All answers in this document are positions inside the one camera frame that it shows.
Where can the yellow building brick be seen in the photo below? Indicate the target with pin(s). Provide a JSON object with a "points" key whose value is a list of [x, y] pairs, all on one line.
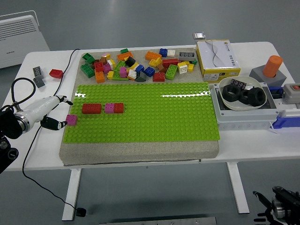
{"points": [[134, 66], [190, 67], [155, 62], [110, 75]]}

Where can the grey switch box red button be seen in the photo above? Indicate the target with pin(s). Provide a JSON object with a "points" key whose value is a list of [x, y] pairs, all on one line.
{"points": [[291, 95]]}

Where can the large black nut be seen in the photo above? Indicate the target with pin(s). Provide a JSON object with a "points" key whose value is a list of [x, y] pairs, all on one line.
{"points": [[243, 100], [251, 100], [226, 96]]}

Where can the lime green long brick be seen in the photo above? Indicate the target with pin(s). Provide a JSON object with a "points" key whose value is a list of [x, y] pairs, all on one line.
{"points": [[171, 71]]}

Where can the grey junction box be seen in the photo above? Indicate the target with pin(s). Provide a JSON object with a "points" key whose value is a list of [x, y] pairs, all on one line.
{"points": [[245, 118]]}

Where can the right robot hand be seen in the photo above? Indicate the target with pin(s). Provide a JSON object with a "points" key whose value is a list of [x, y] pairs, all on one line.
{"points": [[261, 198]]}

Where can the grey sloped brick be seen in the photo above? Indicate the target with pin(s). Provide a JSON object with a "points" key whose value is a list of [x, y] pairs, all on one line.
{"points": [[140, 77]]}

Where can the white panel heater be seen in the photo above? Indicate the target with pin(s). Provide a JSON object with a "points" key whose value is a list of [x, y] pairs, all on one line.
{"points": [[18, 39]]}

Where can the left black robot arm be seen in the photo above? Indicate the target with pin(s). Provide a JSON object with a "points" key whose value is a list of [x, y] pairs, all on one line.
{"points": [[9, 126]]}

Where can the orange building brick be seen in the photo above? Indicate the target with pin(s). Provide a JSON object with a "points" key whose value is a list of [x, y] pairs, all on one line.
{"points": [[100, 77]]}

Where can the white table leg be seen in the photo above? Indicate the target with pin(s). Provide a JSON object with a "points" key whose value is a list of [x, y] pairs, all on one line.
{"points": [[71, 194], [236, 187]]}

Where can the red sloped brick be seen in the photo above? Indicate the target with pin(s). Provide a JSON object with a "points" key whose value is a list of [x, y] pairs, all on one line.
{"points": [[55, 73]]}

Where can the brown building brick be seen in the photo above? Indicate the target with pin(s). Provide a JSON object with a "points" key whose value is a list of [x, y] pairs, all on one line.
{"points": [[103, 60], [161, 67]]}

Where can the black building brick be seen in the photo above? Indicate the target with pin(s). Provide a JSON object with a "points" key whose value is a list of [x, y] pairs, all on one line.
{"points": [[129, 61]]}

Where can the red square brick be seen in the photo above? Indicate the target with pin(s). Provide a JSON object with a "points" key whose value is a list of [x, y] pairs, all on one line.
{"points": [[119, 108], [99, 67]]}

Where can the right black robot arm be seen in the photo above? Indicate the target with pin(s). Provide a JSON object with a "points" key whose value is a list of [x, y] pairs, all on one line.
{"points": [[287, 197]]}

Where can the red long brick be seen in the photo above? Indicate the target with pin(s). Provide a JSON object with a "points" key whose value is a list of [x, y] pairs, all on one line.
{"points": [[170, 62], [92, 108]]}

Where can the blue plastic block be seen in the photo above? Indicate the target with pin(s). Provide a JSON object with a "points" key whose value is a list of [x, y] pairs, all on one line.
{"points": [[288, 122]]}

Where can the white building brick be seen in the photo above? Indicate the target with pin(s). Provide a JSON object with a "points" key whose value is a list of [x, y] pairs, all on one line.
{"points": [[182, 68], [171, 53]]}

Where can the grey long brick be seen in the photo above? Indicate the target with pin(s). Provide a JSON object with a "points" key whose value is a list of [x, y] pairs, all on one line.
{"points": [[186, 55]]}

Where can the pink and yellow brick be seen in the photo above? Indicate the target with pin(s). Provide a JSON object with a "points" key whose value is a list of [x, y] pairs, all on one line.
{"points": [[106, 56]]}

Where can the white and orange brick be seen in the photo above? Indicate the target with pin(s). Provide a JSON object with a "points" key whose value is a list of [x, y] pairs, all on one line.
{"points": [[132, 74]]}

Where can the lime green small brick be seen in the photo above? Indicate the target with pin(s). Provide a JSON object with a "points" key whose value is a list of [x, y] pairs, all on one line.
{"points": [[120, 65]]}

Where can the green studded baseplate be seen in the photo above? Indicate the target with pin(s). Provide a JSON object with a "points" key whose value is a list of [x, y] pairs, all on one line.
{"points": [[152, 117]]}

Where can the blue building brick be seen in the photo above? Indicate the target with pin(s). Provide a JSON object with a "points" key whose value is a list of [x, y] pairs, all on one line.
{"points": [[149, 71], [139, 68], [163, 52]]}

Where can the grey block holder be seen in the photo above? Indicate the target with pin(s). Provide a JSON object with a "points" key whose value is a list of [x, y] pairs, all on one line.
{"points": [[277, 79]]}

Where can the orange long brick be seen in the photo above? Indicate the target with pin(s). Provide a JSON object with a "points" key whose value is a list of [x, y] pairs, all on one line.
{"points": [[124, 56], [153, 55]]}

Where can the white and yellow brick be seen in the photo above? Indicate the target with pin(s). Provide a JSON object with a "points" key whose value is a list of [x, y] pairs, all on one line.
{"points": [[111, 63]]}

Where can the red building brick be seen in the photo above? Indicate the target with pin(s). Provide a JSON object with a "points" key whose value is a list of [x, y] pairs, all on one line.
{"points": [[159, 77]]}

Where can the small grey brick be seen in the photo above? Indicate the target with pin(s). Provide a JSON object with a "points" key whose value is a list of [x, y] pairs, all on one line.
{"points": [[39, 82]]}

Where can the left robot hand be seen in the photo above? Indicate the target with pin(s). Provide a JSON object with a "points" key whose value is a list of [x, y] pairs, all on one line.
{"points": [[37, 107]]}

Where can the white bowl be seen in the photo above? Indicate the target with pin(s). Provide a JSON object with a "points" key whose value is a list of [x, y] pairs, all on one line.
{"points": [[252, 81]]}

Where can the white plastic rail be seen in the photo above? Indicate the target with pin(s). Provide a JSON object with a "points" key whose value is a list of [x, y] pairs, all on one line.
{"points": [[290, 113]]}

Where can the flat dark green brick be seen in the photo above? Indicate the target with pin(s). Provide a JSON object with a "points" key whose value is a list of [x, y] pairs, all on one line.
{"points": [[124, 50]]}

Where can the small dark green brick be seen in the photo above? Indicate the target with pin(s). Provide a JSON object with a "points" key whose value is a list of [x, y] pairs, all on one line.
{"points": [[88, 57]]}

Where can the yellow and white cardboard box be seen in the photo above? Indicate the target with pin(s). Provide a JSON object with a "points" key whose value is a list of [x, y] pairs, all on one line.
{"points": [[218, 58]]}

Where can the blue and black clamp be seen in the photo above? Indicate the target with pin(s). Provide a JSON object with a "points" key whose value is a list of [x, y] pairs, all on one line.
{"points": [[275, 90]]}

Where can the lime green flat plate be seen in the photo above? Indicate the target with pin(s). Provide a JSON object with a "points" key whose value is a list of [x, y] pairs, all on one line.
{"points": [[116, 76]]}

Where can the magenta building brick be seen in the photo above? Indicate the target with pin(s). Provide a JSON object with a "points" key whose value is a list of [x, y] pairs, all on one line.
{"points": [[123, 72], [71, 120], [107, 69], [109, 108]]}

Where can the tiny dark green brick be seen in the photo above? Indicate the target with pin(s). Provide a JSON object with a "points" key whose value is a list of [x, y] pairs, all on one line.
{"points": [[194, 62]]}

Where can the purple circuit board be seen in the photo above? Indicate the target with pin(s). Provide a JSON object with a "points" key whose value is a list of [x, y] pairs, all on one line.
{"points": [[237, 83]]}

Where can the orange cylinder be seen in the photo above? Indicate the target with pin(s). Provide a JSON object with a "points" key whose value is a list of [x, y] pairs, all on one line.
{"points": [[272, 65]]}

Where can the small silver packet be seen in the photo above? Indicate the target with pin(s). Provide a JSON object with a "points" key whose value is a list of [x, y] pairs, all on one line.
{"points": [[199, 35]]}

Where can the long dark green brick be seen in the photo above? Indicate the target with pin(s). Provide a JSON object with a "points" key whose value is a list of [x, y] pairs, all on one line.
{"points": [[87, 70]]}

